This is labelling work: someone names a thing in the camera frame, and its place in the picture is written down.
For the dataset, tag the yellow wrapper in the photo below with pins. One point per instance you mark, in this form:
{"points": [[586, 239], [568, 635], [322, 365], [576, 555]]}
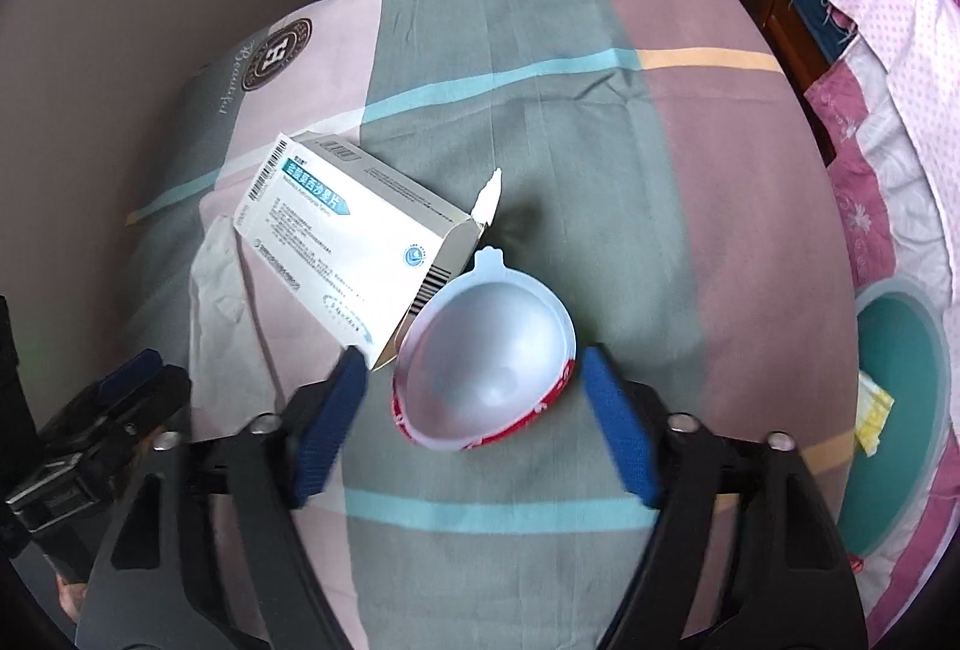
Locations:
{"points": [[874, 414]]}

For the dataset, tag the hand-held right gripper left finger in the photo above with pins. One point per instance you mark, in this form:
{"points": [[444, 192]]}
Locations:
{"points": [[330, 425]]}

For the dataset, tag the person's left hand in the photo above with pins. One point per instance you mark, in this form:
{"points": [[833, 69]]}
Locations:
{"points": [[71, 609]]}

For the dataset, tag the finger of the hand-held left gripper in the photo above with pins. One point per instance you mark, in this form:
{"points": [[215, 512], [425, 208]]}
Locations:
{"points": [[146, 406], [127, 374]]}

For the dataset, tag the white tissue paper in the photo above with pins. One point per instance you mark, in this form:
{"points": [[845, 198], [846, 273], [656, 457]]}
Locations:
{"points": [[232, 312]]}

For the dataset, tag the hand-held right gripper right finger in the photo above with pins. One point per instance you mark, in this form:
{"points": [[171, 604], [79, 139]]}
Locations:
{"points": [[622, 429]]}

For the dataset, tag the checkered bed sheet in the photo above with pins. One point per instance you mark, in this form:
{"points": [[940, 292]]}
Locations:
{"points": [[600, 185]]}

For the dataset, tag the white medicine box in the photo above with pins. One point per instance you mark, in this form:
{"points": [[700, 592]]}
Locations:
{"points": [[337, 245]]}

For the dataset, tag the teal round bin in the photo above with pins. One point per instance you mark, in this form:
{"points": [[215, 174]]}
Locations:
{"points": [[900, 462]]}

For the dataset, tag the wooden cabinet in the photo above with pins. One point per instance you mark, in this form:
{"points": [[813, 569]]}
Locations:
{"points": [[795, 27]]}

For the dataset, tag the pink floral quilt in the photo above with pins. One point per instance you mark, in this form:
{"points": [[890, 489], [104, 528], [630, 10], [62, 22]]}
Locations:
{"points": [[915, 117]]}

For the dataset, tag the white plastic cup red label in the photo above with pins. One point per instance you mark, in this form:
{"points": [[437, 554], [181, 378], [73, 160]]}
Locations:
{"points": [[487, 350]]}

